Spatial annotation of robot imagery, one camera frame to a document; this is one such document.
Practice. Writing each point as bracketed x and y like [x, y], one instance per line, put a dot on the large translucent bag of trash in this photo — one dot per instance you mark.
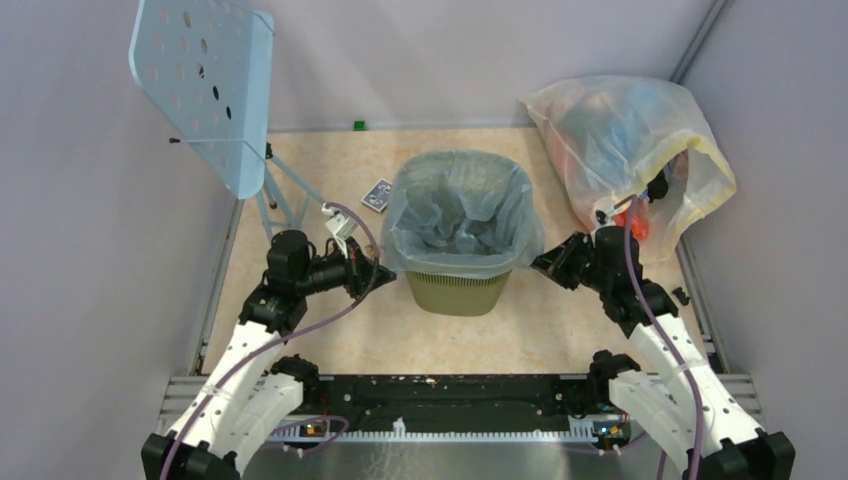
[610, 136]

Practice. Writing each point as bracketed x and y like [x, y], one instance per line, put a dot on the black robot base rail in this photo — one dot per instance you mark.
[471, 403]

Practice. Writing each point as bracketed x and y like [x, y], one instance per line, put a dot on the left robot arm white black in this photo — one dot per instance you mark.
[254, 388]

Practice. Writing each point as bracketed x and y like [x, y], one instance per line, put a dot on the blue playing card box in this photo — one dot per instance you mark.
[376, 199]

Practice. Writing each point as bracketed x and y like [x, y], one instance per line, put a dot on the white toothed rack strip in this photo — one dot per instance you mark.
[580, 432]

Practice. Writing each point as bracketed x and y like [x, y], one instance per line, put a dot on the small black part on floor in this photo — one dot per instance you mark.
[680, 295]

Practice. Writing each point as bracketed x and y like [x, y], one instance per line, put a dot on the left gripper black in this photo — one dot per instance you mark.
[362, 273]

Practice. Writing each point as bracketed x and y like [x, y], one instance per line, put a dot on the light blue music stand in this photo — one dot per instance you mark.
[207, 66]

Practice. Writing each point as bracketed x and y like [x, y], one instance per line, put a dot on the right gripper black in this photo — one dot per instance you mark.
[555, 262]

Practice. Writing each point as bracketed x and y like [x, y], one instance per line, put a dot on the green mesh trash bin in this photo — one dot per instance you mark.
[456, 296]

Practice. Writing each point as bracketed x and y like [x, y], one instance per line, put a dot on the blue plastic trash bag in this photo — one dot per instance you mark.
[461, 213]

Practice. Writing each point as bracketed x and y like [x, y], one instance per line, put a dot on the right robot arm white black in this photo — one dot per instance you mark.
[699, 425]

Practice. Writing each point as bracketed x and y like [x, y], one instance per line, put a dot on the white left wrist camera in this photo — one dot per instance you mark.
[341, 224]

